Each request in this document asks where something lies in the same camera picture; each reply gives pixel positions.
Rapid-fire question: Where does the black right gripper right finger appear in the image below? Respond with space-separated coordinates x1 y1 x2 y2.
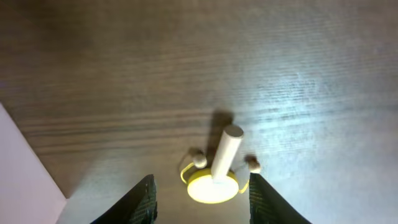
249 173 310 224

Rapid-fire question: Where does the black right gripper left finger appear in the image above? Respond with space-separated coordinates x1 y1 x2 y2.
91 174 157 224

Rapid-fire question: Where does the yellow ball wooden stick toy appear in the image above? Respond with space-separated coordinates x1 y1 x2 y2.
180 124 250 204

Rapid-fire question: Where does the pink open cardboard box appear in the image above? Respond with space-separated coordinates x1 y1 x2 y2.
1 106 67 224

